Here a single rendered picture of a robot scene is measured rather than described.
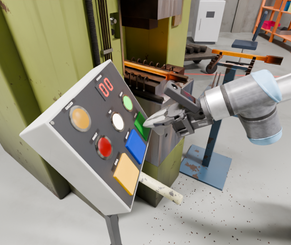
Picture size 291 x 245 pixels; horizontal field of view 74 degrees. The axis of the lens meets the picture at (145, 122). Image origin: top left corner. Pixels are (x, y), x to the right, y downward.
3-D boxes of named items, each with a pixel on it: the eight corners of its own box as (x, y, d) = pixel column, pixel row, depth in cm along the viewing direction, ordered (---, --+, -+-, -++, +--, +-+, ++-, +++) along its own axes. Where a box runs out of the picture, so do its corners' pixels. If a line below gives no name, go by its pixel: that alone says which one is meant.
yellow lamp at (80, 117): (96, 124, 42) (92, 107, 39) (78, 135, 39) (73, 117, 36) (86, 119, 43) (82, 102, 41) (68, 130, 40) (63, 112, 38)
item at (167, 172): (178, 175, 171) (185, 135, 143) (155, 208, 146) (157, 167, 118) (130, 149, 197) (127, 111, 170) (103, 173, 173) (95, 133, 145)
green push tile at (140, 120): (150, 127, 68) (140, 111, 65) (146, 141, 62) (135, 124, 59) (146, 128, 69) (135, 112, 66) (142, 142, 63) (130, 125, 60)
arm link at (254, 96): (287, 110, 47) (280, 75, 42) (233, 125, 52) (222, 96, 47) (273, 90, 54) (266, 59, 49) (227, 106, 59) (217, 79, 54)
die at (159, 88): (174, 84, 110) (175, 70, 105) (154, 98, 97) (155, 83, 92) (119, 69, 130) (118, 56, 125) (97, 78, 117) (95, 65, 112)
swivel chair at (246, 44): (249, 63, 405) (267, 10, 347) (258, 73, 362) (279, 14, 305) (222, 61, 411) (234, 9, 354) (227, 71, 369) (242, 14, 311)
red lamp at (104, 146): (117, 150, 46) (116, 137, 43) (103, 163, 43) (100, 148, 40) (108, 145, 47) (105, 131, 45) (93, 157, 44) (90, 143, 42)
